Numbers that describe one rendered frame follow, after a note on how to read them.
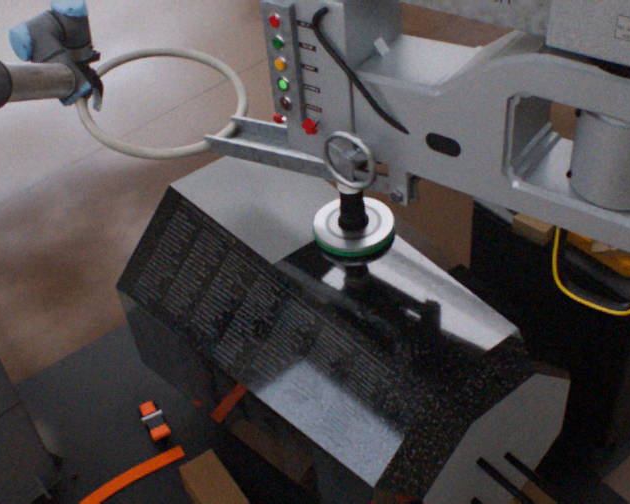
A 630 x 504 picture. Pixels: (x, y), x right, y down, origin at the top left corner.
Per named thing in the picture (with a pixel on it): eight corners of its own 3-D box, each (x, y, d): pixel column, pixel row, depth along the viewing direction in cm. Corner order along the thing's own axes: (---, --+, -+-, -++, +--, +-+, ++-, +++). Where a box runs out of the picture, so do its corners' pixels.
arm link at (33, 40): (36, 61, 211) (76, 41, 218) (8, 22, 209) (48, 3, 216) (28, 75, 219) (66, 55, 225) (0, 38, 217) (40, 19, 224)
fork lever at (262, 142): (452, 166, 202) (450, 148, 199) (409, 210, 191) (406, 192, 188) (245, 124, 243) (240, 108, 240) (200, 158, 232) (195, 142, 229)
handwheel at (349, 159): (399, 177, 191) (397, 122, 181) (374, 201, 185) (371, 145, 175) (345, 157, 198) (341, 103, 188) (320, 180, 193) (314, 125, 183)
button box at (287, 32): (308, 117, 193) (296, 1, 174) (301, 123, 192) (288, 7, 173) (281, 108, 197) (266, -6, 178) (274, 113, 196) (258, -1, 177)
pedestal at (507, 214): (573, 273, 327) (600, 112, 278) (726, 371, 286) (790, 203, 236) (450, 358, 301) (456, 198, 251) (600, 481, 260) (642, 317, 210)
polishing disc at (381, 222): (404, 208, 226) (404, 204, 226) (377, 259, 212) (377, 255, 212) (331, 193, 234) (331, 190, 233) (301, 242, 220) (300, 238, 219)
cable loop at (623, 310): (647, 323, 182) (677, 210, 161) (641, 333, 180) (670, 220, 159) (548, 283, 193) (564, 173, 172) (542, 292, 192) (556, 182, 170)
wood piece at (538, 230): (552, 196, 241) (554, 182, 238) (582, 210, 236) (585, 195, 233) (511, 231, 232) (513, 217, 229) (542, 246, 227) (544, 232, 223)
